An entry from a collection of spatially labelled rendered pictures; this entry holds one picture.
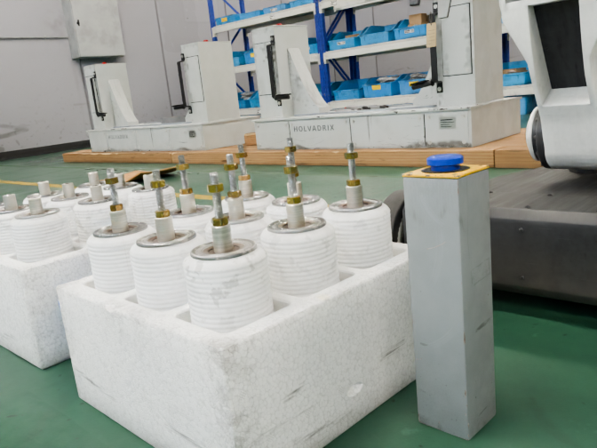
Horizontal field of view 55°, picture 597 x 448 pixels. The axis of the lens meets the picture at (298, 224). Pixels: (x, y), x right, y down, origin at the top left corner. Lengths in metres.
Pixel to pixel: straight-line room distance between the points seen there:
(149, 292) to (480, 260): 0.39
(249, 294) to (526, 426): 0.37
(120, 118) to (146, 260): 4.53
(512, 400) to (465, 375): 0.14
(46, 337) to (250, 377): 0.55
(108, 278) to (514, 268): 0.64
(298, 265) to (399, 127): 2.30
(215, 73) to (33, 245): 3.18
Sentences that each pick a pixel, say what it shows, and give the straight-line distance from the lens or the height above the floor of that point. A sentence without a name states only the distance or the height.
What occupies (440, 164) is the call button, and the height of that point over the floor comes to 0.32.
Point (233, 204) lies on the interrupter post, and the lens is 0.81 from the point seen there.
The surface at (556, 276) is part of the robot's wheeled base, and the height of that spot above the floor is 0.09.
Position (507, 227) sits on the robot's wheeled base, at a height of 0.16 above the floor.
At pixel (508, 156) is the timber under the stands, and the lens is 2.64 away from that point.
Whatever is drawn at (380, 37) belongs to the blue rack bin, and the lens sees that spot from 6.23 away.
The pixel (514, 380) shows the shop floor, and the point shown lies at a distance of 0.88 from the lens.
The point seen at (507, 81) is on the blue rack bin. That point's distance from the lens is 5.60.
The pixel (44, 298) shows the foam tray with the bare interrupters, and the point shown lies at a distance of 1.08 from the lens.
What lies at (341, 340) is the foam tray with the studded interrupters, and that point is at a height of 0.12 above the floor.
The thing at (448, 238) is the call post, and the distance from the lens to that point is 0.65.
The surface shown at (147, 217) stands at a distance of 1.21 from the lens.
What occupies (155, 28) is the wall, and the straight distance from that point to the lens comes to 8.33.
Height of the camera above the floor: 0.42
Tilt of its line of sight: 13 degrees down
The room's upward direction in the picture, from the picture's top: 6 degrees counter-clockwise
